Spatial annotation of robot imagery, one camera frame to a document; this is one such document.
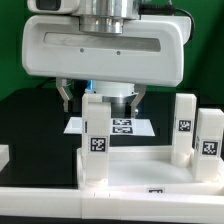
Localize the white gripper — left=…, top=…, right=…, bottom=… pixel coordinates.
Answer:
left=22, top=15, right=191, bottom=118

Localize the white desk top tray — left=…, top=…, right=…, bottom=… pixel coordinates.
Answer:
left=77, top=146, right=224, bottom=196

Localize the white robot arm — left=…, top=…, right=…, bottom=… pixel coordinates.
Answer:
left=22, top=0, right=195, bottom=108

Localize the white marker sheet with tags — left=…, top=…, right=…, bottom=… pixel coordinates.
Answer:
left=64, top=117, right=155, bottom=136

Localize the white left wall block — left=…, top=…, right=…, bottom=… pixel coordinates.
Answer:
left=0, top=145, right=9, bottom=172

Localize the white front wall fence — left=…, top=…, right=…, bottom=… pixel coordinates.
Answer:
left=0, top=187, right=224, bottom=224

